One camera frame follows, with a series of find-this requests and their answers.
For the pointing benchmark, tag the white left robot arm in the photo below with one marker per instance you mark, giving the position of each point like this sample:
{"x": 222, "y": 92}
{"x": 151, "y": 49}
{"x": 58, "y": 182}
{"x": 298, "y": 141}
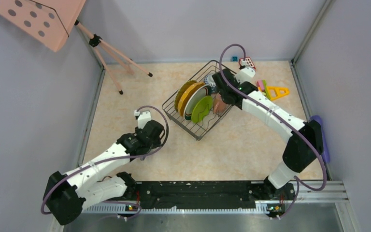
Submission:
{"x": 67, "y": 195}

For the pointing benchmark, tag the grey wire dish rack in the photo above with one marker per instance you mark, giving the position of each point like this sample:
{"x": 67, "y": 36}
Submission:
{"x": 200, "y": 129}

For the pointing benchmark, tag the small pink mug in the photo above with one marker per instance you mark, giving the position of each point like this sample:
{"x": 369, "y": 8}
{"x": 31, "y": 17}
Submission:
{"x": 218, "y": 105}

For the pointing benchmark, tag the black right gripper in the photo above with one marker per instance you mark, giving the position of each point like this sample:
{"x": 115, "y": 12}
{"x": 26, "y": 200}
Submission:
{"x": 218, "y": 90}

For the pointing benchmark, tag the yellow triangle toy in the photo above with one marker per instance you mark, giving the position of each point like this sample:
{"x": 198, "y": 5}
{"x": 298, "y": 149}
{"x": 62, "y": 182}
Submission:
{"x": 274, "y": 93}

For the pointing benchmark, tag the pink dotted board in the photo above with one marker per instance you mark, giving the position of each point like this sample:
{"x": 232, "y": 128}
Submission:
{"x": 48, "y": 21}

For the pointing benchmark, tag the pink tripod stand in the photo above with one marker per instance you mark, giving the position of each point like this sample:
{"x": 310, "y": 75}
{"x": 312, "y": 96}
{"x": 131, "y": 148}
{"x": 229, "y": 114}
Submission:
{"x": 96, "y": 41}

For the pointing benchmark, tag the red patterned bowl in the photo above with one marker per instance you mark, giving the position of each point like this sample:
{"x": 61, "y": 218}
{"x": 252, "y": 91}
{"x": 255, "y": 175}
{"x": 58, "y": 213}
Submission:
{"x": 208, "y": 80}

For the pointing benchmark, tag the purple handle tool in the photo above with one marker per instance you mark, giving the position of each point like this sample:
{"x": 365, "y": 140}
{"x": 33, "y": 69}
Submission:
{"x": 325, "y": 154}

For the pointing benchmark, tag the lime green plate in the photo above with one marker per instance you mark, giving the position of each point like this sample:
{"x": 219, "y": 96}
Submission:
{"x": 202, "y": 109}

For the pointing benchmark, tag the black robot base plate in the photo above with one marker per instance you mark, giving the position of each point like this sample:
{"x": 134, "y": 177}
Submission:
{"x": 201, "y": 195}

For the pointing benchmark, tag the colourful toy block stack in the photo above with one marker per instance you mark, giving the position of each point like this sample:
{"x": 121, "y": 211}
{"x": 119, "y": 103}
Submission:
{"x": 262, "y": 86}

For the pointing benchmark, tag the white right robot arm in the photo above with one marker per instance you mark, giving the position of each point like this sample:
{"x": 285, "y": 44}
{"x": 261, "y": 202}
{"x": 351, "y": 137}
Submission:
{"x": 304, "y": 140}

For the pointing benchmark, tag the yellow polka dot plate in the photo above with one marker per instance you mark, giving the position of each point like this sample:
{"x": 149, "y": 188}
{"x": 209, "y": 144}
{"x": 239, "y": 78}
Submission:
{"x": 186, "y": 95}

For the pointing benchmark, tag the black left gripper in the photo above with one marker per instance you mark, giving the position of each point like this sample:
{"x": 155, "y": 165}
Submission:
{"x": 156, "y": 142}

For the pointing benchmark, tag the red toy block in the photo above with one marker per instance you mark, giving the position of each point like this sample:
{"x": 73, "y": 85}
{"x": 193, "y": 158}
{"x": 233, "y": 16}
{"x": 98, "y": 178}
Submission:
{"x": 247, "y": 62}

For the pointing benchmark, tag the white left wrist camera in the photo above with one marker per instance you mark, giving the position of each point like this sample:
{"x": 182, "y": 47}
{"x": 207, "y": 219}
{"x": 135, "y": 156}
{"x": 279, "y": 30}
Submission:
{"x": 142, "y": 118}

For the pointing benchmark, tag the white plate teal rim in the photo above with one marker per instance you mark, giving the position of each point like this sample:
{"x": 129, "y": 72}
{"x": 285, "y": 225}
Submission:
{"x": 203, "y": 91}

